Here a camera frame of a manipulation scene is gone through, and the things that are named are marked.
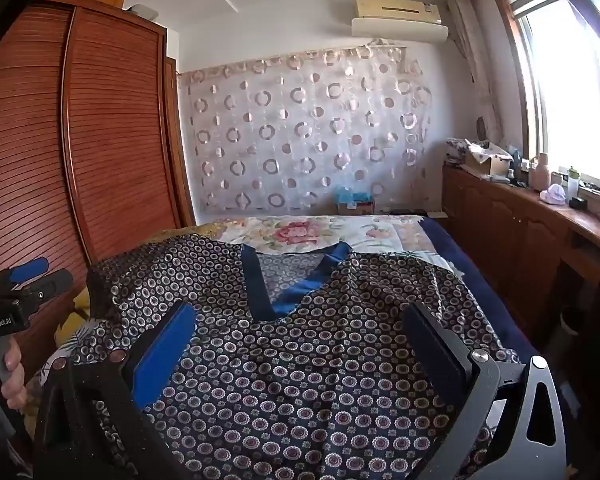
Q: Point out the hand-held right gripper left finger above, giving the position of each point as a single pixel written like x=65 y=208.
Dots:
x=164 y=355

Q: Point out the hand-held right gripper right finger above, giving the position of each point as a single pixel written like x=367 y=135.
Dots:
x=437 y=355

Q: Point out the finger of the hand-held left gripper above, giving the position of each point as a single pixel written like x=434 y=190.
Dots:
x=27 y=270
x=50 y=284

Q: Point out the navy circle-patterned garment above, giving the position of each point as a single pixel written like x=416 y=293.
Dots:
x=305 y=385

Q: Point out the person's left hand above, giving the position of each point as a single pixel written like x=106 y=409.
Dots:
x=12 y=372

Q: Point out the leaf print blanket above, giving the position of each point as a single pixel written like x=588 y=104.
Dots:
x=82 y=336

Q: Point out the navy bed sheet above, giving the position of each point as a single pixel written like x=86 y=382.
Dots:
x=480 y=285

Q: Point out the golden brown patterned cloth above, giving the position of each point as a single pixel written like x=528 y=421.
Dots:
x=200 y=231

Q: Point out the long wooden sideboard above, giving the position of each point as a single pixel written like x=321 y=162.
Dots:
x=510 y=230

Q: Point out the printed cardboard box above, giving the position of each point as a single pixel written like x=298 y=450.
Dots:
x=357 y=208

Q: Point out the floral quilt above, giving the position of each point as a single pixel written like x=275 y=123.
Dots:
x=300 y=235

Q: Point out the blue plastic bag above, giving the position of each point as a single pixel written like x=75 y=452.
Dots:
x=347 y=194

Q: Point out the pink white cap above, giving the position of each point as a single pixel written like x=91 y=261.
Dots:
x=553 y=195

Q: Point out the open cardboard box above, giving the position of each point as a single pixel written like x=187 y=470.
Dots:
x=485 y=162

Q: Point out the floral storage box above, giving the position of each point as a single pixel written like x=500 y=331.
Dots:
x=457 y=150

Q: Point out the small black box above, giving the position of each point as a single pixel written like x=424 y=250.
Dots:
x=578 y=204

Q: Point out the pink thermos jug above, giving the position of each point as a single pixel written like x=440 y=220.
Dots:
x=540 y=175

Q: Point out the white bottle green cap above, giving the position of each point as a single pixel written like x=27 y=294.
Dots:
x=572 y=187

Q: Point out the sheer circle-patterned curtain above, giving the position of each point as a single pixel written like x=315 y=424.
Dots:
x=300 y=135

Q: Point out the white flat box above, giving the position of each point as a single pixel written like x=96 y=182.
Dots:
x=143 y=10

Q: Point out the wooden framed window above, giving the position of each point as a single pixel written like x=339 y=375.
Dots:
x=565 y=85

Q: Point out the white air conditioner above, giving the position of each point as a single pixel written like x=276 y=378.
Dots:
x=400 y=31

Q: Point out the small oval wall ornament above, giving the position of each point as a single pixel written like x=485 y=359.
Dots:
x=480 y=127

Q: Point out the beige wall air conditioner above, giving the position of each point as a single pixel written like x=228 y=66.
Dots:
x=397 y=9

